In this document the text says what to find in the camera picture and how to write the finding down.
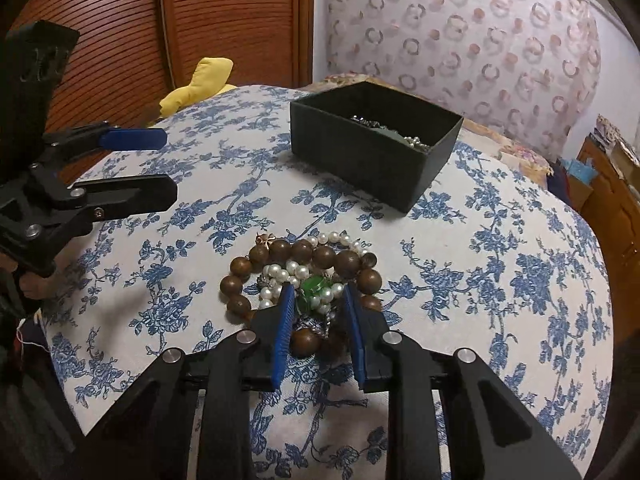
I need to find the brown wooden bead bracelet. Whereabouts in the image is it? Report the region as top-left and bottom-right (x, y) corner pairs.
(219, 237), (385, 360)

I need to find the green jade pendant necklace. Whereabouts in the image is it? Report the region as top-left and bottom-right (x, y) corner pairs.
(294, 273), (334, 334)

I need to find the silver blue-gem hair comb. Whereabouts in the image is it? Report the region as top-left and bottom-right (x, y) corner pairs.
(350, 115), (431, 153)

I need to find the black jewelry box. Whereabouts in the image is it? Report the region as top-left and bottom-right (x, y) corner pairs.
(290, 82), (463, 214)

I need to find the wooden louvered wardrobe door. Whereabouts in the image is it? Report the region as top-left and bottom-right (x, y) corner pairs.
(8, 0), (317, 187)

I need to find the yellow Pikachu plush toy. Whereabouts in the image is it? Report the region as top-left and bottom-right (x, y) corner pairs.
(141, 58), (235, 126)

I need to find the blue floral white quilt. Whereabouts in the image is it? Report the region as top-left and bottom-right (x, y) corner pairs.
(41, 83), (614, 480)

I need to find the wooden side cabinet desk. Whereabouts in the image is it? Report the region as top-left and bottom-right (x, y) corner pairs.
(577, 138), (639, 344)

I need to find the blue plastic bag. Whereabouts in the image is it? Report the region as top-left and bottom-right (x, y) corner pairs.
(561, 157), (599, 185)

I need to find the patterned sheer curtain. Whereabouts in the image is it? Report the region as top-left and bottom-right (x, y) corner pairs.
(328, 0), (601, 159)

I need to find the white pearl necklace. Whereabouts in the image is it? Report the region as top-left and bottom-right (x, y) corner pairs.
(255, 230), (369, 317)

